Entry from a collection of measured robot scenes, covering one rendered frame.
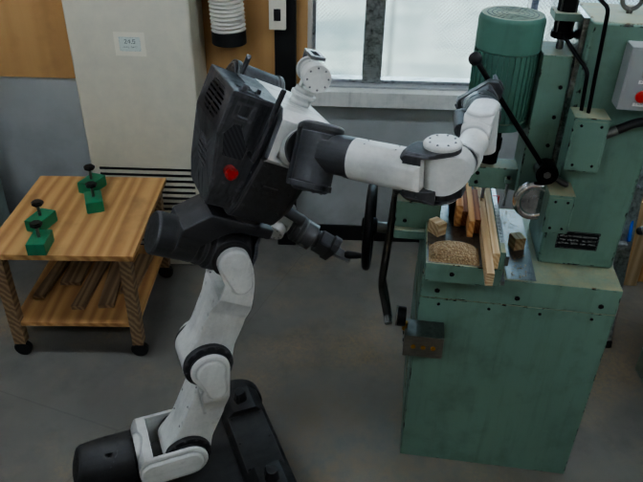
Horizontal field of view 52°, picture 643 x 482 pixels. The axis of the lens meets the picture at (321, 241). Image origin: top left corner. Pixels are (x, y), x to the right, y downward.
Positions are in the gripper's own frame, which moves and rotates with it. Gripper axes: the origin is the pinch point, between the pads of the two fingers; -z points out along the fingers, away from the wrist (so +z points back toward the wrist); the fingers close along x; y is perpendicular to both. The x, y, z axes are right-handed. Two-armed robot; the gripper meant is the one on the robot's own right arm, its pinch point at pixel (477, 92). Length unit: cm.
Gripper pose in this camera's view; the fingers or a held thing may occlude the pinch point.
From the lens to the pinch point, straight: 183.5
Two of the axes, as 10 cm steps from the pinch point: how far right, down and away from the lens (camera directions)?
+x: -8.0, 4.4, 4.1
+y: 5.8, 7.3, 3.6
